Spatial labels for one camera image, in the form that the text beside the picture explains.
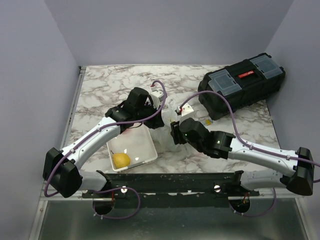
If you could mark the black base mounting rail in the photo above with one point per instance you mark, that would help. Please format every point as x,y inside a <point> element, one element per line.
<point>171,190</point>

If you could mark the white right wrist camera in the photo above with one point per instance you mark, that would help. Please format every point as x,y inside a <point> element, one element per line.
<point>186,112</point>

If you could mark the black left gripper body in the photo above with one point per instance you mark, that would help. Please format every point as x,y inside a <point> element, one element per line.
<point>148,111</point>

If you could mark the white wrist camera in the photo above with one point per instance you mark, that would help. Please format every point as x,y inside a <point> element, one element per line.
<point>186,112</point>
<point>156,97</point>

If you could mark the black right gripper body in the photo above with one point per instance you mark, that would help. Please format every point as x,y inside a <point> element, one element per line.
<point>178,137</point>

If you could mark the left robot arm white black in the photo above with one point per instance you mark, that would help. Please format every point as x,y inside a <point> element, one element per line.
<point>62,168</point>

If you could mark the hex key set yellow holder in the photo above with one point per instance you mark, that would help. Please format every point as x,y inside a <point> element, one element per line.
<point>208,122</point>

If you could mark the white perforated plastic tray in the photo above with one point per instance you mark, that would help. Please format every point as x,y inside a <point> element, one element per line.
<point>135,142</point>

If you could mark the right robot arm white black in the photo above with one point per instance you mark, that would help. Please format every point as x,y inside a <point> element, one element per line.
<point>289,169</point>

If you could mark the white plastic bag lemon print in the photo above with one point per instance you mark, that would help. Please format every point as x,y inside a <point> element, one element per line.
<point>170,115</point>

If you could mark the black toolbox clear lids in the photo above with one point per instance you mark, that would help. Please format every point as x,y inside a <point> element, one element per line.
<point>246,82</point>

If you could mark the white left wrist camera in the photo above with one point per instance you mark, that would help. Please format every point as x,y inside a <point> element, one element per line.
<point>156,97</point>

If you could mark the yellow fake pear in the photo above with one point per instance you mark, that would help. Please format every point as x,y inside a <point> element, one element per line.
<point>120,160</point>

